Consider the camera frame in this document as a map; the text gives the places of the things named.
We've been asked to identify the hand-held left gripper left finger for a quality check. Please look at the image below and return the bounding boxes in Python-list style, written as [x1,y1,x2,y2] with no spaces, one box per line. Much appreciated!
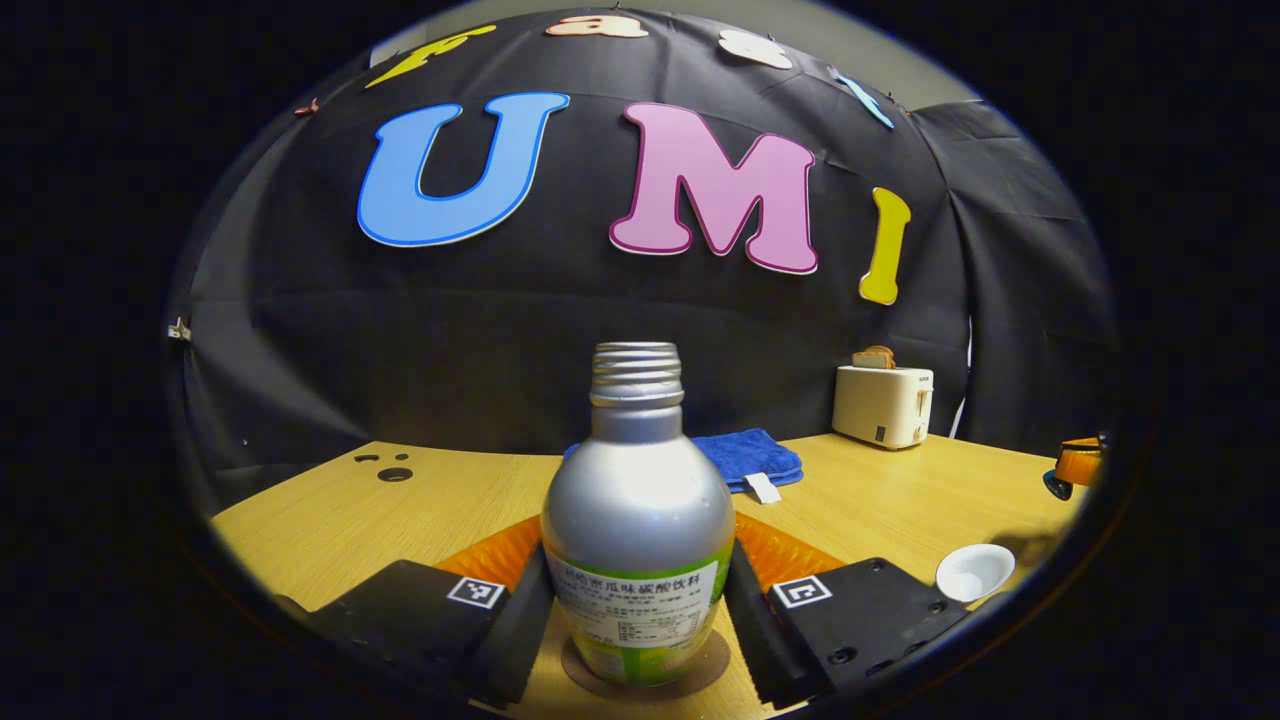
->
[275,514,557,707]

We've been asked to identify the cream toaster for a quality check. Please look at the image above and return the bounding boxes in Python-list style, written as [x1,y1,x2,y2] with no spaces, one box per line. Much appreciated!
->
[832,365,936,451]

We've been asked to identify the folded blue towel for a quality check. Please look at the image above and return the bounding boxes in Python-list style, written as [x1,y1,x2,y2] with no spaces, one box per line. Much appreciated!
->
[563,428,805,495]

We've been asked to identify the black backdrop cloth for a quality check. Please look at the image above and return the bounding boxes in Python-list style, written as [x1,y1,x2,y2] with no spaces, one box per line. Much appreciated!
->
[165,8,1119,501]

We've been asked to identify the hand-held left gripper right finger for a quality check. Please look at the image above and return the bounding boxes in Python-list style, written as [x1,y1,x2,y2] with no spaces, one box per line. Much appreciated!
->
[724,511,977,706]

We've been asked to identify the teal teacup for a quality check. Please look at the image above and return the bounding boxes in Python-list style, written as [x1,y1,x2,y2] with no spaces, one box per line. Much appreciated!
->
[935,543,1017,604]

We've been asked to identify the silver green label water bottle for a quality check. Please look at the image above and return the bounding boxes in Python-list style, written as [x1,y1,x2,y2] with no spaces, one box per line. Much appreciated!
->
[541,342,738,688]

